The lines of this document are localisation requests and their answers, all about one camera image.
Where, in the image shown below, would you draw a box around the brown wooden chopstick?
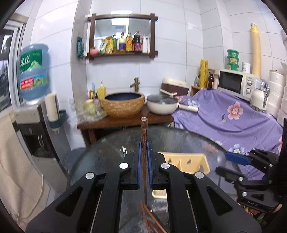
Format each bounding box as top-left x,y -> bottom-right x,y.
140,201 -> 151,233
141,117 -> 148,204

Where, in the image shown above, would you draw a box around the silver metal spoon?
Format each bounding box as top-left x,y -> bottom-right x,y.
216,151 -> 226,167

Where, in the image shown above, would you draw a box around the purple floral cloth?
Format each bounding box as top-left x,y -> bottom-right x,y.
172,88 -> 284,180

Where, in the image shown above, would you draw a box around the cream plastic utensil holder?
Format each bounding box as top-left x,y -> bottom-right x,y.
147,151 -> 210,199

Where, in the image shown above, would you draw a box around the round glass table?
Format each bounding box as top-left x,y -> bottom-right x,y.
66,126 -> 240,232

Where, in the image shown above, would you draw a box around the white kettle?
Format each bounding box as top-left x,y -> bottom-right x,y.
250,81 -> 270,113

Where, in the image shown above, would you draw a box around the beige cloth cover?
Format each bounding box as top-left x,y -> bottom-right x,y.
1,114 -> 51,230

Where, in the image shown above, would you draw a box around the white microwave oven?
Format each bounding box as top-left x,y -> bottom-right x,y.
217,69 -> 262,101

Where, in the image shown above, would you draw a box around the water dispenser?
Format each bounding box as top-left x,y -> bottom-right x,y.
14,99 -> 71,192

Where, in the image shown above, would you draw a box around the brown glass bottle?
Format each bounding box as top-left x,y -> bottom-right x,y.
207,73 -> 214,90

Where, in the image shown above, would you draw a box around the wooden sink counter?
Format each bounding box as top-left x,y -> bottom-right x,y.
77,105 -> 173,144

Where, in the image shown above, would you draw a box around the clear plastic bag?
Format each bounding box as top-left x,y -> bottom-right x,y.
75,99 -> 107,123

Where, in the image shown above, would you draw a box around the teal cup holder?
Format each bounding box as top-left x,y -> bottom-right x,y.
49,110 -> 68,131

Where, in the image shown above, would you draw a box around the green stacked bowls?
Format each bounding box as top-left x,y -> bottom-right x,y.
227,49 -> 239,71

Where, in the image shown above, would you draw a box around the yellow wrap roll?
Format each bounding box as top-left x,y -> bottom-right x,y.
199,59 -> 208,88

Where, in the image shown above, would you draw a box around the woven basin sink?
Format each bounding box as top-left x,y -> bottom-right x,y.
102,92 -> 145,118

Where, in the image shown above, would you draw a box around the white paper cup stack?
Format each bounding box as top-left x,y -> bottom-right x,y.
45,92 -> 59,122

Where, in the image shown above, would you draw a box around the yellow soap bottle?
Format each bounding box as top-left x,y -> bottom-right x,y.
97,82 -> 107,107

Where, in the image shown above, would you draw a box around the tall beige roll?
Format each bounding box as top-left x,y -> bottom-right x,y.
250,23 -> 261,78

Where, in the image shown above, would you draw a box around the bronze faucet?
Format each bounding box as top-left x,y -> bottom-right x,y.
129,77 -> 140,92

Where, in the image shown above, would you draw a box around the blue water jug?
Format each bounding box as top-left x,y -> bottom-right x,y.
18,44 -> 49,101

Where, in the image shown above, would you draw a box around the dark soy sauce bottle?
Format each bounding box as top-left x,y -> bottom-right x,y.
133,30 -> 141,53

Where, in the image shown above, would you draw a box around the green hanging packet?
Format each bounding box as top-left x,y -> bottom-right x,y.
76,36 -> 84,59

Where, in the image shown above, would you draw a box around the wooden wall shelf mirror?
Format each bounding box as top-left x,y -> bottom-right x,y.
87,13 -> 158,60

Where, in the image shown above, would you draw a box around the window with frame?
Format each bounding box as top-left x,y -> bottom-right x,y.
1,20 -> 25,112

